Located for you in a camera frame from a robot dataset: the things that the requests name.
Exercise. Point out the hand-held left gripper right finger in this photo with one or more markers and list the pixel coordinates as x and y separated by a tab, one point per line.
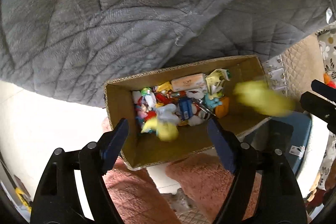
221	145

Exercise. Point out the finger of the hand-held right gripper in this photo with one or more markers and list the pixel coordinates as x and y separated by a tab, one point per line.
319	106
324	87

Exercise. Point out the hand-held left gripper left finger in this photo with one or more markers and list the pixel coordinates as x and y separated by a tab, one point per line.
115	142

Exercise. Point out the orange plastic toy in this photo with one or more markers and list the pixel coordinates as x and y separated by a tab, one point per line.
223	108

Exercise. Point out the light blue toy figure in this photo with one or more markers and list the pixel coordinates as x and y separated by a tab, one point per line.
212	103

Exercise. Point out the white plush toy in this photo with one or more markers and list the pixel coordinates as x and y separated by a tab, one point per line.
166	111

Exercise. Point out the heap of colourful wrappers toys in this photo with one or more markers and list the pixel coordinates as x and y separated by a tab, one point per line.
162	98

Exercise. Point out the orange tissue pack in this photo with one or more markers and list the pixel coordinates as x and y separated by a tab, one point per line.
189	82

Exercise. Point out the cardboard box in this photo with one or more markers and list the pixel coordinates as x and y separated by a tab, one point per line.
244	74

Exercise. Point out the red orange plush toy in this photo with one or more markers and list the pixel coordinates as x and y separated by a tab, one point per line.
329	79

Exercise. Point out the floral sofa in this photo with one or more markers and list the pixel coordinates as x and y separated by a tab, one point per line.
302	61

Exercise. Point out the pink quilted fleece cloth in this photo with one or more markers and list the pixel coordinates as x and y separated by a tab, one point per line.
210	179
131	192

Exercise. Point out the dark blue plastic stool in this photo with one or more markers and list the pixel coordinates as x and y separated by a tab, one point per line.
286	134

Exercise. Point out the grey quilted blanket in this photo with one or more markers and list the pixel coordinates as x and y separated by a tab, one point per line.
131	16

